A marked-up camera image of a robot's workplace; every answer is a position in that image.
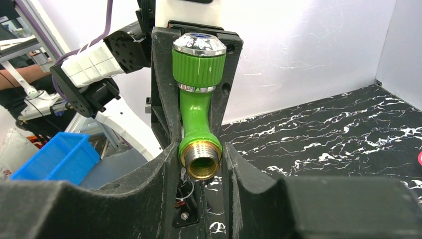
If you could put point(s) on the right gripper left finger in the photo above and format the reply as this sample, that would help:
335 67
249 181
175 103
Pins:
138 205

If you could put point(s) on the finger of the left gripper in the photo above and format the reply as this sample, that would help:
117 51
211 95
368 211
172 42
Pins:
165 119
221 94

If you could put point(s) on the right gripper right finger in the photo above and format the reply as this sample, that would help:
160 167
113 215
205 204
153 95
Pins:
257 206

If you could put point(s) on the green water faucet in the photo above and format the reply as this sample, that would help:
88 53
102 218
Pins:
198 61

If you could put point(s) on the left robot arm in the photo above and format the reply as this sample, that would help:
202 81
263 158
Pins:
132 49

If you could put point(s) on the blue plastic bin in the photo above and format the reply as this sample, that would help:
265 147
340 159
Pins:
67 156

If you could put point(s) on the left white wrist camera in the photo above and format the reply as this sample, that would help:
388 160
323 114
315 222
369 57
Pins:
201 12

